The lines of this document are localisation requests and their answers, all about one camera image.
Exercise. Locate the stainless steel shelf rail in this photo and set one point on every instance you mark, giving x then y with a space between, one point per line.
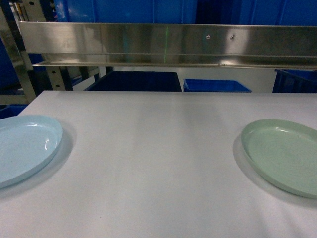
174 45

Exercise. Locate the light blue plate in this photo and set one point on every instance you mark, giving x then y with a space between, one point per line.
27 144

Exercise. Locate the dark blue bin centre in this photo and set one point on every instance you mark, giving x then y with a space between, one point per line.
137 81

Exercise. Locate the light green plate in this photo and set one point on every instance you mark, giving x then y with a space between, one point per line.
284 153

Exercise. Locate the small blue bin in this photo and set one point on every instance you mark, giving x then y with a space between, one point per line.
205 85

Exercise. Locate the perforated metal rack post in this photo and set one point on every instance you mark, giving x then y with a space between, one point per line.
57 73

